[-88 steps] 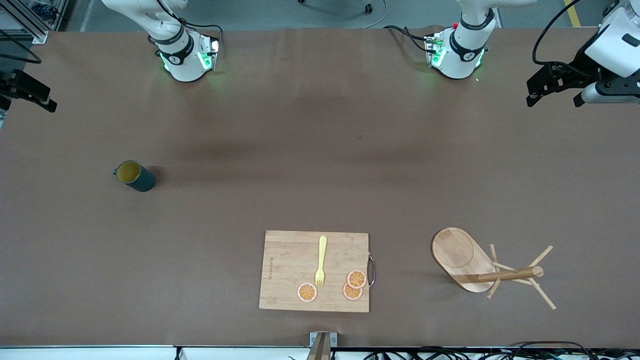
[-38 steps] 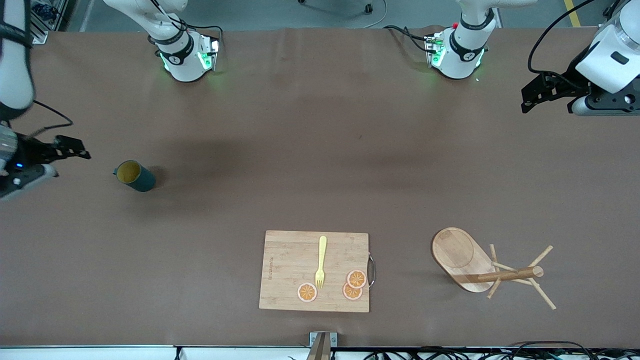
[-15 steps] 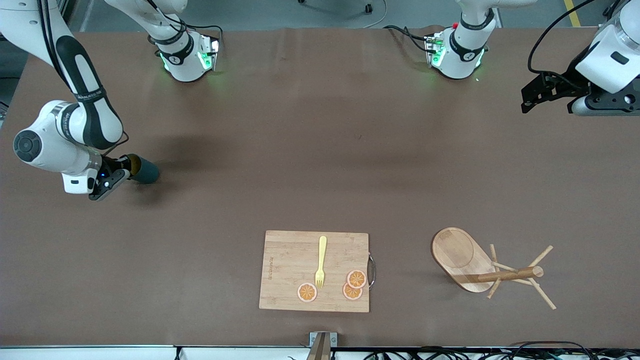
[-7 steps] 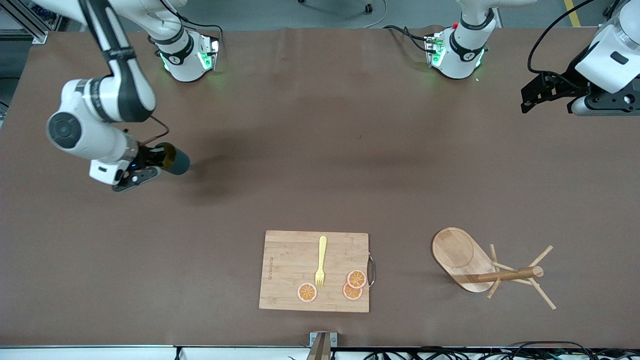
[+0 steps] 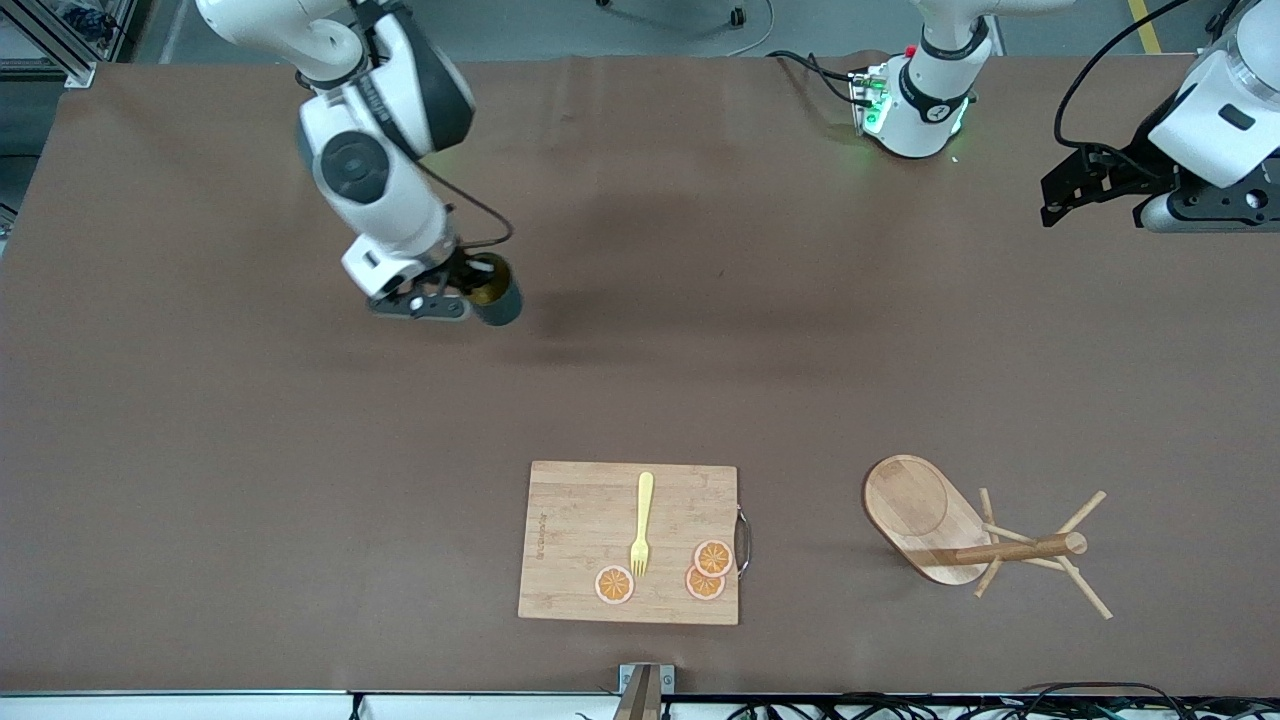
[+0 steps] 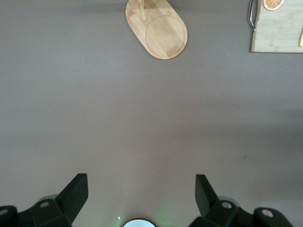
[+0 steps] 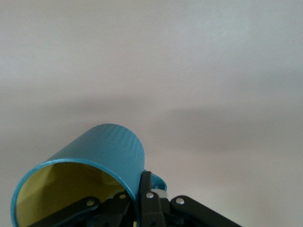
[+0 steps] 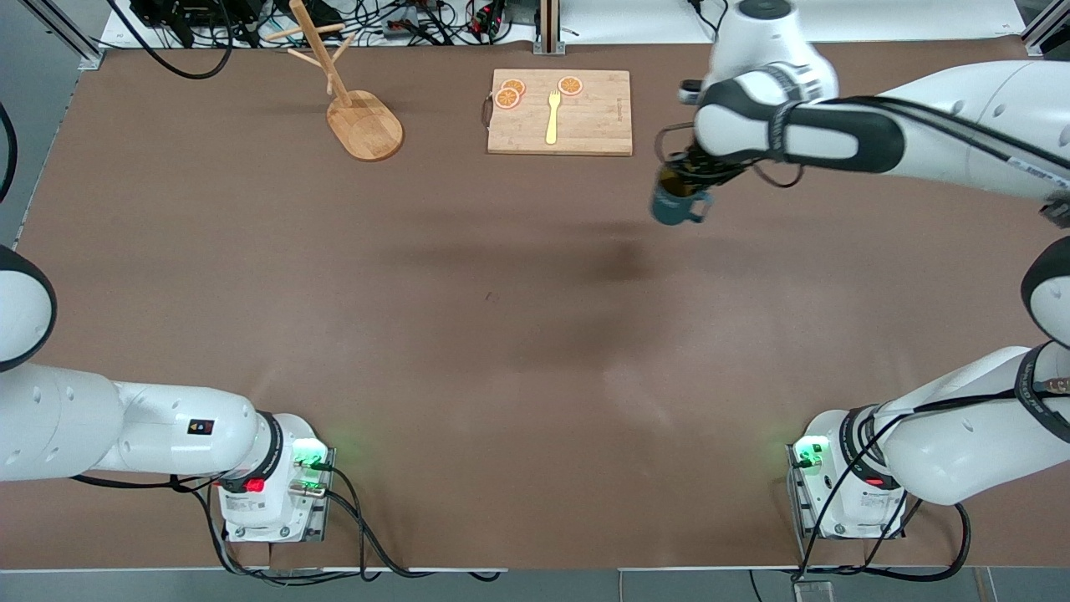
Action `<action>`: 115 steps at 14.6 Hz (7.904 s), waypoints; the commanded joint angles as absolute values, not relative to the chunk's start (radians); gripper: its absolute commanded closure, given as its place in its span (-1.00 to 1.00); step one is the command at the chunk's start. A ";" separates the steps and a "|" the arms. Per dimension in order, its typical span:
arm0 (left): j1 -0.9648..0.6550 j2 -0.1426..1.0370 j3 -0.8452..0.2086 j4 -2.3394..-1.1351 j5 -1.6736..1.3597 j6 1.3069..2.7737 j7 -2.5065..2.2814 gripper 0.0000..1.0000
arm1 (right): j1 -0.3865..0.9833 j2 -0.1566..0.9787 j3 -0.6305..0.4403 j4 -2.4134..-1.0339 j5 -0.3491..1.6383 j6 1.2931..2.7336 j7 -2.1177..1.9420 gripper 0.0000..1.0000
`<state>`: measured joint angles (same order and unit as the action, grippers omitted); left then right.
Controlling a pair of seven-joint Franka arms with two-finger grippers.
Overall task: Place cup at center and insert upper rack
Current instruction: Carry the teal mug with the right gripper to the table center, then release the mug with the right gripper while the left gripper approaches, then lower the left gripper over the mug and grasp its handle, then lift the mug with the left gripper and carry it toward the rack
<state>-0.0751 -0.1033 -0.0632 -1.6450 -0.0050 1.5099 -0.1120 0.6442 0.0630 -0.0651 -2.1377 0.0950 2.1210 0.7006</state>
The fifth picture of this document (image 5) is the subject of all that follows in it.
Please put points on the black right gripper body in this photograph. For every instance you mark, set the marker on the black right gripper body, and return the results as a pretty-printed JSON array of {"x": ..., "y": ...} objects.
[{"x": 462, "y": 274}]

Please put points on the wooden mug tree rack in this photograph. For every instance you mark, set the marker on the wooden mug tree rack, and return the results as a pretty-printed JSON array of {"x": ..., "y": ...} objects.
[{"x": 915, "y": 520}]

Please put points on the bamboo cutting board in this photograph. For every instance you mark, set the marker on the bamboo cutting board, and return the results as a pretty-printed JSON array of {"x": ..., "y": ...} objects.
[{"x": 590, "y": 540}]

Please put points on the yellow plastic fork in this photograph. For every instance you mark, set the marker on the yellow plastic fork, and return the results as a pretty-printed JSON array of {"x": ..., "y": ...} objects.
[{"x": 644, "y": 510}]

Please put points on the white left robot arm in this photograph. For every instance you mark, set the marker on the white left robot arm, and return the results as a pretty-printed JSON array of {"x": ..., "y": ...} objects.
[{"x": 925, "y": 110}]

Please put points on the orange slice toy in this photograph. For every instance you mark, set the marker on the orange slice toy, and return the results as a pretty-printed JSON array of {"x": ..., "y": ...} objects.
[
  {"x": 614, "y": 585},
  {"x": 702, "y": 588},
  {"x": 713, "y": 557}
]

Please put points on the metal table edge bracket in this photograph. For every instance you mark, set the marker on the metal table edge bracket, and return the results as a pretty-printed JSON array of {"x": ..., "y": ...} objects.
[{"x": 645, "y": 690}]

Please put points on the white table edge rail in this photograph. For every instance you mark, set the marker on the white table edge rail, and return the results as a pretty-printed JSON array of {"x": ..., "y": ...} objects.
[{"x": 200, "y": 708}]

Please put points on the aluminium profile frame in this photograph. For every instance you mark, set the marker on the aluminium profile frame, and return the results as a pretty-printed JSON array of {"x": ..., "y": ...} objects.
[{"x": 50, "y": 40}]

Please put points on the teal ribbed cup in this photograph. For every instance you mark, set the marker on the teal ribbed cup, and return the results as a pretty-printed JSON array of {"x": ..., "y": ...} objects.
[{"x": 500, "y": 300}]

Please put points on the brown table cover mat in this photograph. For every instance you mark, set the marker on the brown table cover mat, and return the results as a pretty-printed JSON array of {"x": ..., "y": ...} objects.
[{"x": 300, "y": 450}]

